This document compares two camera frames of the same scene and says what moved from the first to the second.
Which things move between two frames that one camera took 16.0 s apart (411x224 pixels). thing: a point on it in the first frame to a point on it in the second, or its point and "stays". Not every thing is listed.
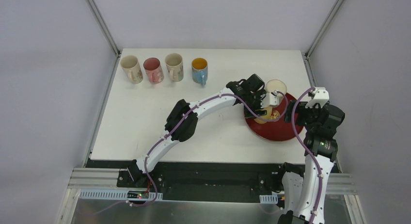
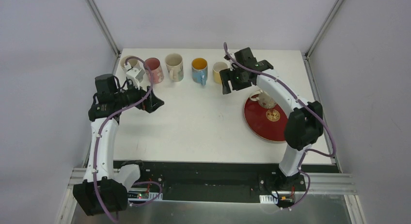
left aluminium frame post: [101, 22] stays
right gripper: [294, 112] to [231, 78]
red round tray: [276, 131] stays
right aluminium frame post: [330, 16] stays
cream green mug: [174, 64] stays
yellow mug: [267, 116] to [217, 67]
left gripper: [259, 100] to [147, 100]
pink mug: [153, 70] stays
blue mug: [199, 68] stays
